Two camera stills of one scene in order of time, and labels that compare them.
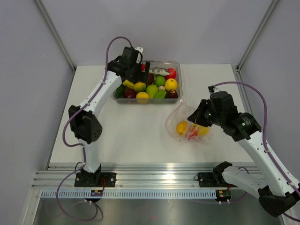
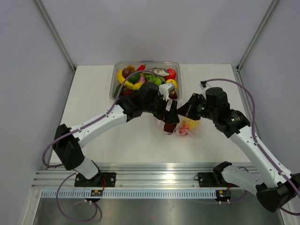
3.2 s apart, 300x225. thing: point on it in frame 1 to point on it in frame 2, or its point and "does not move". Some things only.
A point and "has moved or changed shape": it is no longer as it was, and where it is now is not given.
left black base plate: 109,178 does not move
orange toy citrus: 170,84 does not move
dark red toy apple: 130,93 has moved or changed shape
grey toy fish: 158,71 does not move
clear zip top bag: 179,127 has moved or changed shape
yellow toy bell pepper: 203,131 to 193,124
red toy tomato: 172,73 does not move
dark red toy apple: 171,93 does not move
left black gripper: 141,77 to 170,116
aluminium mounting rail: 147,177 does not move
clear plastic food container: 165,86 does not move
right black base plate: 207,179 does not move
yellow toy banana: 129,84 does not move
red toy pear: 194,132 to 183,130
